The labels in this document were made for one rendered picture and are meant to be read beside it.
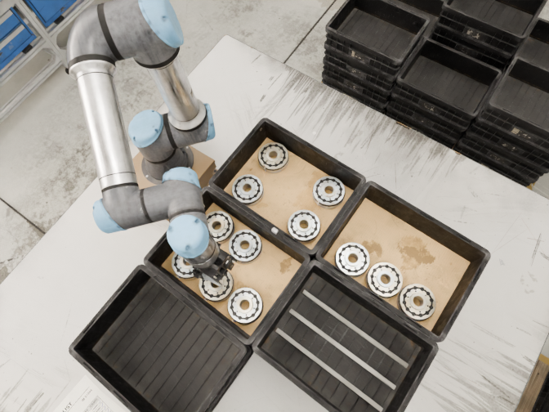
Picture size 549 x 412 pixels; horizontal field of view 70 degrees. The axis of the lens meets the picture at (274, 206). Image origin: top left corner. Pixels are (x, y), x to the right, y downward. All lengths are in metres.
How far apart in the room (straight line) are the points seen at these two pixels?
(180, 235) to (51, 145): 2.09
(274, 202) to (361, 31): 1.17
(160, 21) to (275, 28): 2.00
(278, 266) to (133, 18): 0.76
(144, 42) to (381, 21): 1.51
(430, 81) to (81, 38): 1.67
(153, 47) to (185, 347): 0.81
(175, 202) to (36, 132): 2.14
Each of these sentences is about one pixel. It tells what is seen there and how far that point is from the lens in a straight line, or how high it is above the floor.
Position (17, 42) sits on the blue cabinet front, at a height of 0.38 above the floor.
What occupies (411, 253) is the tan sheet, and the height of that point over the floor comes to 0.83.
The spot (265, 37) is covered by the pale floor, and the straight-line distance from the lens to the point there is 2.83.
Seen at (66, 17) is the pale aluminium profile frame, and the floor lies 0.30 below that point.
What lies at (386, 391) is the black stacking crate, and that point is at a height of 0.83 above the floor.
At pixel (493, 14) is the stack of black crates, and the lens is 2.42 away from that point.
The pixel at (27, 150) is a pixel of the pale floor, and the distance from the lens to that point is 2.85.
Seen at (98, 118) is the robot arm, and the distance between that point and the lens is 0.90.
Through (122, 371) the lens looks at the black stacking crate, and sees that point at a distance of 1.30.
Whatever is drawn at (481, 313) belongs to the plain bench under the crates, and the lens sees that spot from 1.45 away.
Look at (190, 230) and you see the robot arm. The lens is 0.76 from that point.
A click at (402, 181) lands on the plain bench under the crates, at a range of 1.50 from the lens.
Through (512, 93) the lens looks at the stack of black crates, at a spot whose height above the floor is 0.49.
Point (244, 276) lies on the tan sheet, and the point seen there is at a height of 0.83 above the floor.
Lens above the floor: 2.02
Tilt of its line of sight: 69 degrees down
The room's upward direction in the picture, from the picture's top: 9 degrees counter-clockwise
